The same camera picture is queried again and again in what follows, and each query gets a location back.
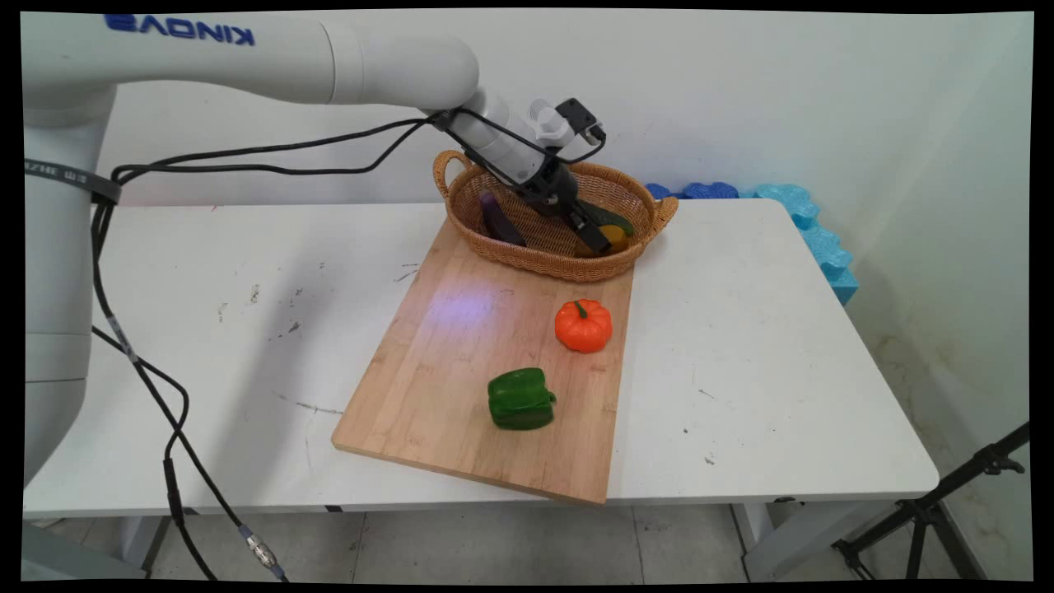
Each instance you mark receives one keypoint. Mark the green toy bell pepper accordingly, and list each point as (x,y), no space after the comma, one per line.
(523,399)

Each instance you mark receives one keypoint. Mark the gray wrist camera box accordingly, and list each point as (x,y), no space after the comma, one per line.
(578,115)

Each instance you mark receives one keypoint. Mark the orange toy pumpkin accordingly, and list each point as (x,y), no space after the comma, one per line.
(585,329)

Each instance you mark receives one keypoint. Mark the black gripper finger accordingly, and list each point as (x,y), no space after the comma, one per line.
(574,222)
(594,233)

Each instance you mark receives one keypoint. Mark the yellow orange toy pepper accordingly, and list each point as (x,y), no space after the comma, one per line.
(619,240)

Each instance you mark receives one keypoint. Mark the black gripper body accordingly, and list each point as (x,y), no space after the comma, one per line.
(550,189)

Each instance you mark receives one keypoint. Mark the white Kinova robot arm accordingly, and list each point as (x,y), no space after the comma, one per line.
(247,58)

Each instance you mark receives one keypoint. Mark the black tripod stand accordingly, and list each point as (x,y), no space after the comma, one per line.
(926,511)

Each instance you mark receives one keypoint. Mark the long dark green cucumber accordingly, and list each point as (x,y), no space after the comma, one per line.
(617,221)

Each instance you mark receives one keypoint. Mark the woven wicker basket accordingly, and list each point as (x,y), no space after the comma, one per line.
(543,251)

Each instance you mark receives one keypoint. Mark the wooden cutting board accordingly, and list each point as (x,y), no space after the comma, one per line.
(428,387)

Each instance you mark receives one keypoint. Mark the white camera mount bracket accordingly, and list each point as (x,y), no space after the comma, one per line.
(547,123)

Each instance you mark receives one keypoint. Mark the light blue foam mat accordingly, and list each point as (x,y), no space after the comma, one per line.
(823,243)

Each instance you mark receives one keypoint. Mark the white table leg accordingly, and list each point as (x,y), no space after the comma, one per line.
(140,543)
(782,535)

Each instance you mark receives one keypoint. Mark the purple toy eggplant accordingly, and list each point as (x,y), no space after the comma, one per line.
(501,222)

